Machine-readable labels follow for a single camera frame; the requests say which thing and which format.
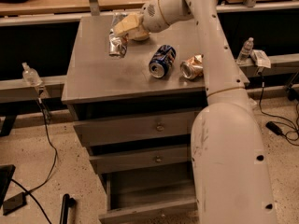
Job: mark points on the white paper packet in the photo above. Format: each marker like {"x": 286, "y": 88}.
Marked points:
{"x": 260, "y": 58}

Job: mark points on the black monitor edge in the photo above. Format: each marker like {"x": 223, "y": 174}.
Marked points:
{"x": 6, "y": 173}

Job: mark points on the silver crushed redbull can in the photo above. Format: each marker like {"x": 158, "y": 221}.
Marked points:
{"x": 117, "y": 44}

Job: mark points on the grey drawer cabinet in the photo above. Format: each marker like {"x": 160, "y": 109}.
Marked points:
{"x": 99, "y": 86}

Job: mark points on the blue crushed soda can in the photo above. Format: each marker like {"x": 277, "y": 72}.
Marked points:
{"x": 162, "y": 61}

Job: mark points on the clear water bottle right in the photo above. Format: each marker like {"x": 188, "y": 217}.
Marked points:
{"x": 245, "y": 51}

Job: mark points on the black power adapter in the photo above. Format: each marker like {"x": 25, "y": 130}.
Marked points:
{"x": 14, "y": 203}
{"x": 274, "y": 128}

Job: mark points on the grey drawer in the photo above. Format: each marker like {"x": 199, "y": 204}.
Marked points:
{"x": 108, "y": 131}
{"x": 143, "y": 158}
{"x": 146, "y": 193}

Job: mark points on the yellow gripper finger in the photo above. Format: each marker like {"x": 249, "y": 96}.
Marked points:
{"x": 130, "y": 26}

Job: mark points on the grey bottom drawer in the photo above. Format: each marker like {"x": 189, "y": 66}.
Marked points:
{"x": 146, "y": 193}

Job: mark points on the clear bottle on left rail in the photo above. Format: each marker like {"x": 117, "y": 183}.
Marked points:
{"x": 31, "y": 76}

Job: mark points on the grey top drawer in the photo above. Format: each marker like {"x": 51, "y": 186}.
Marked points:
{"x": 108, "y": 131}

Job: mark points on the grey middle drawer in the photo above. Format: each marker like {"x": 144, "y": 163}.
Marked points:
{"x": 143, "y": 158}

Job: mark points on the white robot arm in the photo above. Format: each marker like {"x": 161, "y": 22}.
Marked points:
{"x": 231, "y": 176}

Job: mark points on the black power adapter left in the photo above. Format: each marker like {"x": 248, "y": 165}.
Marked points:
{"x": 14, "y": 203}

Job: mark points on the black power adapter right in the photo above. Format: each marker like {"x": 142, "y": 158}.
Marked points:
{"x": 274, "y": 128}

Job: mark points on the orange crushed soda can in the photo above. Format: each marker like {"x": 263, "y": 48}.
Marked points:
{"x": 192, "y": 68}

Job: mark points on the black post on floor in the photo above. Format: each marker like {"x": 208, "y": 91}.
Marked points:
{"x": 67, "y": 203}

